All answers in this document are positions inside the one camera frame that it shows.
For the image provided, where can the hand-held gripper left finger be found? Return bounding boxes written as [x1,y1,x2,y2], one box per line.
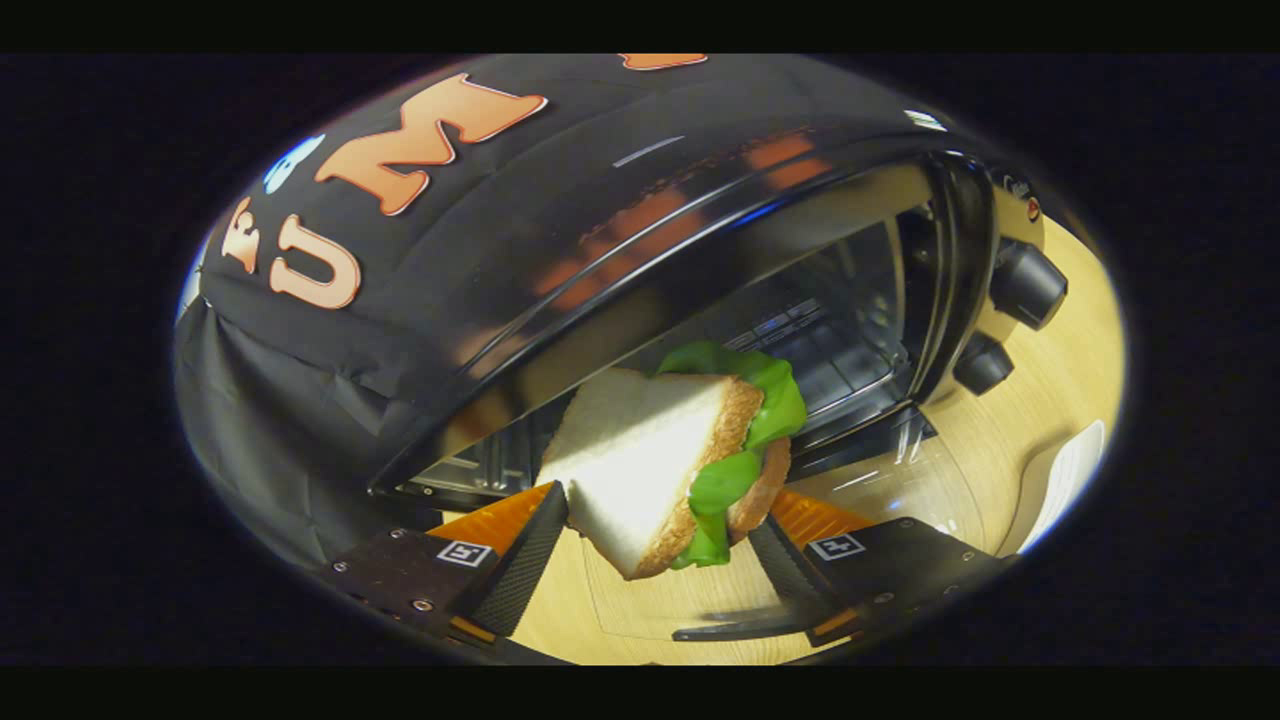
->
[320,481,570,643]

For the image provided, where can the lettuce sandwich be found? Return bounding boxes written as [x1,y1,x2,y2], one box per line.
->
[537,342,808,582]

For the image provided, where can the white rectangular tray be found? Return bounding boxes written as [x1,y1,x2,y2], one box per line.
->
[998,420,1107,557]

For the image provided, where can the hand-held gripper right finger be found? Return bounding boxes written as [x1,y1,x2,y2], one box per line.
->
[748,490,1013,647]

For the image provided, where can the black toaster oven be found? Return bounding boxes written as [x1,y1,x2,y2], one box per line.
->
[368,128,1071,643]

